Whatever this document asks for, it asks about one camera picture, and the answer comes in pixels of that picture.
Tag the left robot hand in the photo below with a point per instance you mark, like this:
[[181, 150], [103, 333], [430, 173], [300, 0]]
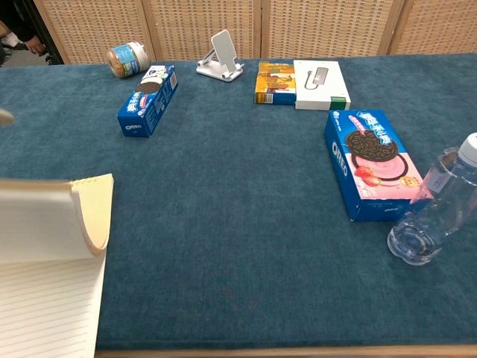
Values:
[[5, 118]]

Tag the bystander bare hand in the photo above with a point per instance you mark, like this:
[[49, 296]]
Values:
[[36, 46]]

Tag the yellow spiral notepad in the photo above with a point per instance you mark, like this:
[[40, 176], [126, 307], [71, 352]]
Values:
[[44, 298]]

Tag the bystander black sleeved forearm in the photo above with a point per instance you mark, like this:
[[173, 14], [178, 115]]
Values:
[[16, 18]]

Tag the black stand leg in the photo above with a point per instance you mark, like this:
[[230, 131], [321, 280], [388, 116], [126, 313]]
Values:
[[52, 50]]

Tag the white plastic bag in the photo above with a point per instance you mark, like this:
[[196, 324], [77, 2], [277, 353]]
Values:
[[9, 39]]

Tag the woven rattan screen panel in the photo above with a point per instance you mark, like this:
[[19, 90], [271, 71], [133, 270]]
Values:
[[89, 26], [328, 26], [186, 26], [439, 26]]

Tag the clear snack jar blue label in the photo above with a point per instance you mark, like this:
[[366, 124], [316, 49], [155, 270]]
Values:
[[126, 59]]

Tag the slim blue Oreo box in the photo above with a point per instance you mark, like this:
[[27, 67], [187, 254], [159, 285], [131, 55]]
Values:
[[149, 108]]

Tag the white folding phone stand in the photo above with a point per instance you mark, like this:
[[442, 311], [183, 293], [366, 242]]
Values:
[[223, 48]]

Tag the yellow orange snack box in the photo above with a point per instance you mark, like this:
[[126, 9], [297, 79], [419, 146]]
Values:
[[274, 82]]

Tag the blue velvet tablecloth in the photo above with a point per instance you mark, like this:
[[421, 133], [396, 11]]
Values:
[[242, 223]]

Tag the white adapter product box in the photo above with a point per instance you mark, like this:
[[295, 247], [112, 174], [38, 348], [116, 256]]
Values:
[[320, 89]]

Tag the large strawberry Oreo box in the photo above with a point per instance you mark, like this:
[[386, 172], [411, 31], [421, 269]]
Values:
[[372, 168]]

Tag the clear plastic water bottle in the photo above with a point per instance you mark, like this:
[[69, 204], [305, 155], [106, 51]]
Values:
[[428, 223]]

